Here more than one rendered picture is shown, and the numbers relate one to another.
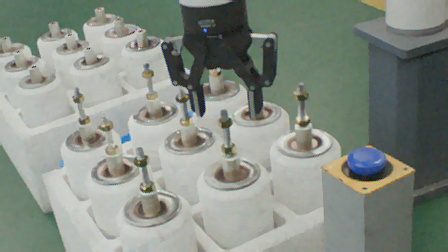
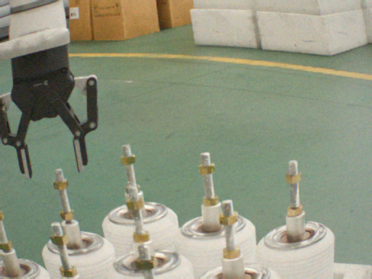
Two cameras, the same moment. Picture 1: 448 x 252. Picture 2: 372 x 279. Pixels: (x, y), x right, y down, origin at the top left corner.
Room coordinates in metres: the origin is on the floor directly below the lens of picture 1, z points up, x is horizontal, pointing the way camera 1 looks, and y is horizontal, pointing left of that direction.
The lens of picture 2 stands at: (1.56, -0.39, 0.61)
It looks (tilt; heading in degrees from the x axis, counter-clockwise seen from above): 15 degrees down; 151
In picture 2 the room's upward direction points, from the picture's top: 8 degrees counter-clockwise
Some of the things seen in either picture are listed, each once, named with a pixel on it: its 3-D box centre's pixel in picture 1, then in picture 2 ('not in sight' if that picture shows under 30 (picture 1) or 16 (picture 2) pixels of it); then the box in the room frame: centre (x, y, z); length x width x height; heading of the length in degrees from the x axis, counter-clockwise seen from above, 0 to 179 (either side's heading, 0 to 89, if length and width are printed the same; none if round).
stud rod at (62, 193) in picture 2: (227, 136); (64, 200); (0.69, -0.09, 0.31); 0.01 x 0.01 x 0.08; 49
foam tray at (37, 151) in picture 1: (89, 112); not in sight; (1.31, 0.15, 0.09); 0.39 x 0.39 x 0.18; 21
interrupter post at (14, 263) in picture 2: (303, 135); (10, 262); (0.73, -0.20, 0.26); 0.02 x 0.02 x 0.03
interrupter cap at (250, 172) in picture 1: (232, 174); (74, 244); (0.69, -0.09, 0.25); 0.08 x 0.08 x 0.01
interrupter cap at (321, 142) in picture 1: (304, 143); (13, 272); (0.73, -0.20, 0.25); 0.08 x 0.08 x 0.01
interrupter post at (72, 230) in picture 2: (231, 165); (72, 235); (0.69, -0.09, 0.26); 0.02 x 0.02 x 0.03
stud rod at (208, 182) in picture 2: (109, 139); (208, 186); (0.76, 0.07, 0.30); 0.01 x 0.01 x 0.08; 61
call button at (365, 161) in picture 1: (366, 163); not in sight; (0.56, -0.22, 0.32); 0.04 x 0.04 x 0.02
